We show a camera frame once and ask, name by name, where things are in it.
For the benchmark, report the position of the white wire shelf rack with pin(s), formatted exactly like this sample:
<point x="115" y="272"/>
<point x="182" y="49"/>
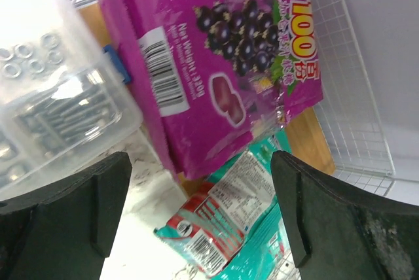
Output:
<point x="342" y="135"/>

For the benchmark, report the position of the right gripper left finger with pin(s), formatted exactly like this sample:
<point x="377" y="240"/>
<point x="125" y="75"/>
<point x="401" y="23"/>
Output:
<point x="65" y="230"/>

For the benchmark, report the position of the purple snack packet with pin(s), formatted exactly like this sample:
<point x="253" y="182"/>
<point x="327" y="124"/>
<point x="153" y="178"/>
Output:
<point x="211" y="74"/>

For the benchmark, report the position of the clear plastic box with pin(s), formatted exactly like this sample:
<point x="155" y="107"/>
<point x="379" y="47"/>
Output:
<point x="63" y="103"/>

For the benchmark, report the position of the blue plastic clip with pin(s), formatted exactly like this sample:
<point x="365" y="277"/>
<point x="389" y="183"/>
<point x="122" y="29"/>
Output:
<point x="117" y="62"/>

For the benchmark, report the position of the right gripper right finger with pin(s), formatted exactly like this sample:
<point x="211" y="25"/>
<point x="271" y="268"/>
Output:
<point x="339" y="231"/>

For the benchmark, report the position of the teal snack packet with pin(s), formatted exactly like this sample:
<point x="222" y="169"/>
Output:
<point x="229" y="228"/>

